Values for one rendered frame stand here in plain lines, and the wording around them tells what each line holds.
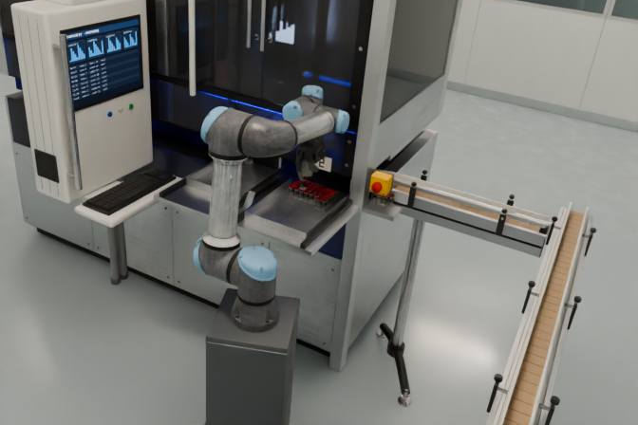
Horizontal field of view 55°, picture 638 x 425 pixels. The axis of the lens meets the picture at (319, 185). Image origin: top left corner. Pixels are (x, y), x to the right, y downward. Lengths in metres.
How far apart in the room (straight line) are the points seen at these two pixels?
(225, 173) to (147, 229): 1.48
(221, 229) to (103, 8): 1.05
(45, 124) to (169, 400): 1.25
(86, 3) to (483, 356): 2.37
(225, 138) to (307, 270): 1.14
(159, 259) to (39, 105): 1.12
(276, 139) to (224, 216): 0.30
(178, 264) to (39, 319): 0.71
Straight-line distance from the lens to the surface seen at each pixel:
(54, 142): 2.50
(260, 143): 1.67
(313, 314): 2.83
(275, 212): 2.34
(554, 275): 2.19
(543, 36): 6.77
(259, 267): 1.80
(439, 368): 3.09
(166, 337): 3.11
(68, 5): 2.42
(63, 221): 3.67
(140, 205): 2.55
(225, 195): 1.80
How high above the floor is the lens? 2.05
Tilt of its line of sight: 27 degrees down
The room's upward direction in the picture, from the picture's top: 5 degrees clockwise
